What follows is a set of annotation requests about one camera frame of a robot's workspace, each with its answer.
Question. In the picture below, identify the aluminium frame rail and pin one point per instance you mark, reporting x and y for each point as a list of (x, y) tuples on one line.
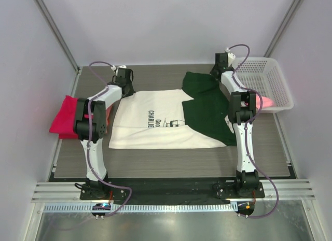
[(279, 190)]

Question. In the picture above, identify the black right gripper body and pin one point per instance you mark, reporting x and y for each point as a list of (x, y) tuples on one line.
[(212, 71)]

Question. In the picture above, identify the white perforated plastic basket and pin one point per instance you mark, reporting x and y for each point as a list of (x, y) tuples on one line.
[(265, 76)]

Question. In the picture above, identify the left aluminium corner post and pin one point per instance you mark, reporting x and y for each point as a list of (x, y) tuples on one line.
[(57, 34)]

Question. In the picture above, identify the pink t shirt in basket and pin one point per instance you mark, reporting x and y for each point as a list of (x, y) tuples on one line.
[(266, 102)]

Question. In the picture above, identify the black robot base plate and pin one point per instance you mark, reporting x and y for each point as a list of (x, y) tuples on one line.
[(169, 191)]

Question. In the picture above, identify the aluminium corner post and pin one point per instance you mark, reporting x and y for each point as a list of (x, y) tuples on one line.
[(57, 34), (285, 23)]

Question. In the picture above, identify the white and green t shirt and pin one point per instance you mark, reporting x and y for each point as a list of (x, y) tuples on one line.
[(193, 117)]

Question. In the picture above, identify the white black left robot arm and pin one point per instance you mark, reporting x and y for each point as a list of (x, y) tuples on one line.
[(90, 125)]

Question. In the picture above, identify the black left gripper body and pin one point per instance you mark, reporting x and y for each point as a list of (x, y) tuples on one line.
[(131, 90)]

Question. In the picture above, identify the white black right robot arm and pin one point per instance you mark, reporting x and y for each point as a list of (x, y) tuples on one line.
[(242, 110)]

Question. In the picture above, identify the right aluminium corner post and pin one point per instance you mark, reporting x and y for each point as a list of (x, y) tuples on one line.
[(285, 23)]

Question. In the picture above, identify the white slotted cable duct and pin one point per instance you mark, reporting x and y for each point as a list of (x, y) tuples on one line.
[(102, 208)]

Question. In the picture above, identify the folded salmon t shirt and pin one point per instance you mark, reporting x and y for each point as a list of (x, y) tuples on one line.
[(108, 111)]

